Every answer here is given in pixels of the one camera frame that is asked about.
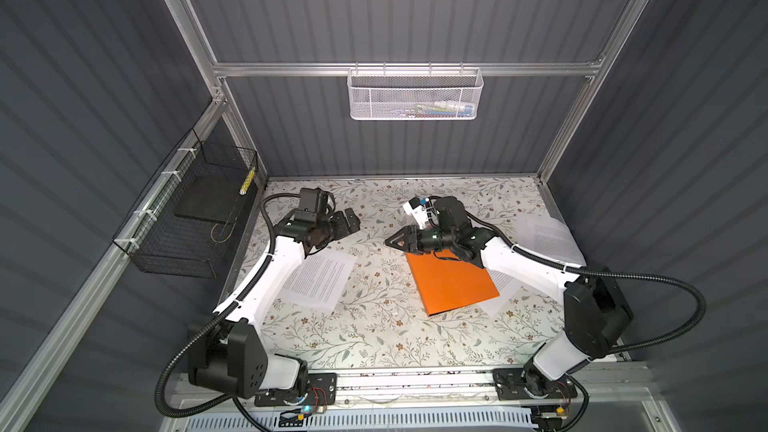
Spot black pad in basket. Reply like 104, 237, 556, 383
174, 177, 241, 224

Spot white printed sheets centre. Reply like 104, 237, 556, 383
477, 270, 522, 317

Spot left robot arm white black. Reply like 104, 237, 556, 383
188, 208, 360, 400

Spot black corrugated cable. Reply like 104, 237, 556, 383
464, 209, 708, 356
154, 191, 301, 420

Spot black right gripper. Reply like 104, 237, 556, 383
385, 225, 455, 253

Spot black corrugated cable left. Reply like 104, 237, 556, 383
154, 191, 301, 420

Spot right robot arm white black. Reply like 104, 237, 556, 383
384, 196, 633, 398

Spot floral table mat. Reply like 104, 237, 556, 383
260, 177, 563, 369

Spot yellow marker in basket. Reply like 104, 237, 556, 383
239, 167, 256, 196

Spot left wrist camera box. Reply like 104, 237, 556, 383
296, 188, 336, 221

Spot white wire mesh basket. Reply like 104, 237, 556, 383
346, 73, 484, 121

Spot aluminium frame post right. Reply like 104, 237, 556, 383
537, 0, 651, 185

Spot aluminium frame post left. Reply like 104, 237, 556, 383
163, 0, 258, 151

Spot black corrugated cable right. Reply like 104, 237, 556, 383
464, 209, 708, 356

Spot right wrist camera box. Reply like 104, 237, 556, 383
402, 197, 439, 230

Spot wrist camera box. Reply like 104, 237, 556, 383
402, 197, 439, 230
296, 188, 336, 221

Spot aluminium frame post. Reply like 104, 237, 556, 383
163, 0, 258, 151
537, 0, 651, 185

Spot aluminium frame crossbar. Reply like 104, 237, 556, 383
214, 62, 596, 78

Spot markers in white basket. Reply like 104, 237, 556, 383
400, 101, 476, 120

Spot orange folder black inside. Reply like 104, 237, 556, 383
406, 251, 500, 316

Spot white vented panel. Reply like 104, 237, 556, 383
182, 407, 538, 432

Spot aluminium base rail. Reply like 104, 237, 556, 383
173, 362, 655, 412

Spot black wire basket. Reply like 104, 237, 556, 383
113, 131, 260, 279

